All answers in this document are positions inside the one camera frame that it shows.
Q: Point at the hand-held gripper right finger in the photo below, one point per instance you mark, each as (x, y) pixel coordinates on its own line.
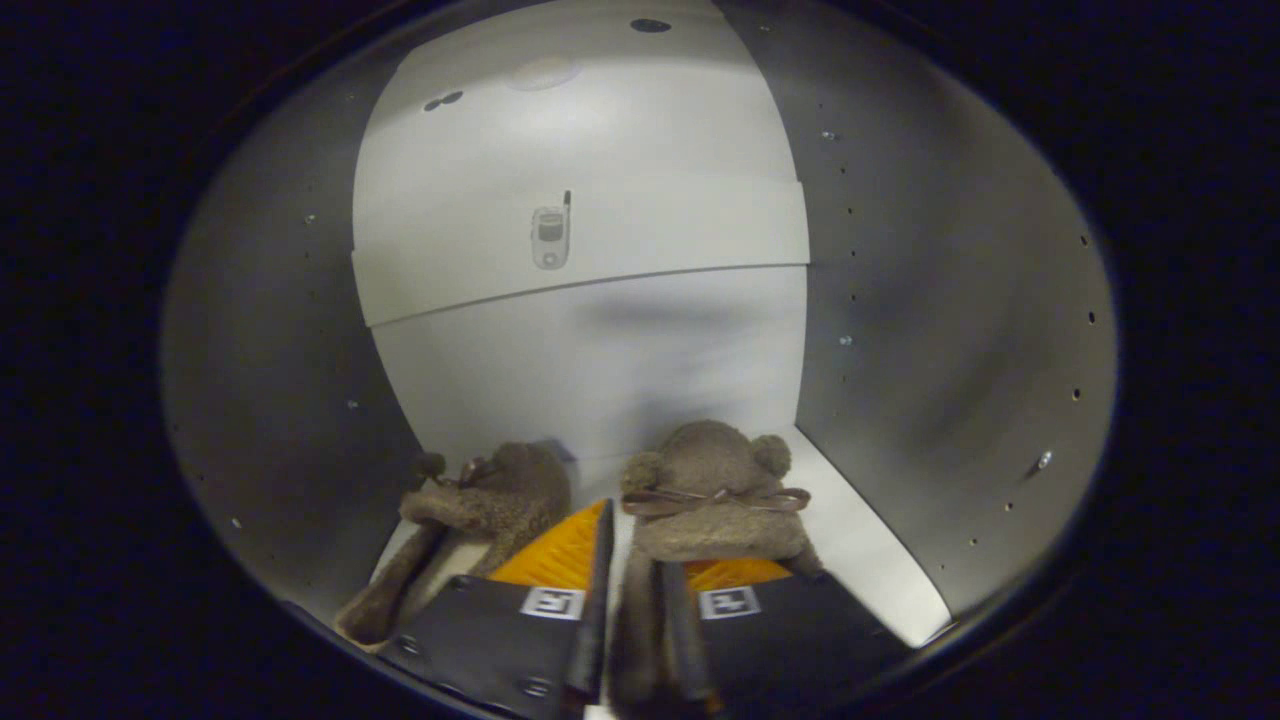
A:
(685, 640)

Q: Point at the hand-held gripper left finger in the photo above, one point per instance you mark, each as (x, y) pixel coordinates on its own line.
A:
(590, 620)

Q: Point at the brown fuzzy shoe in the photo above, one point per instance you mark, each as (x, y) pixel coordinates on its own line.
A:
(710, 460)
(510, 490)

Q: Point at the grey shoe cabinet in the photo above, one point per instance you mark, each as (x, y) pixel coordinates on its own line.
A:
(600, 330)

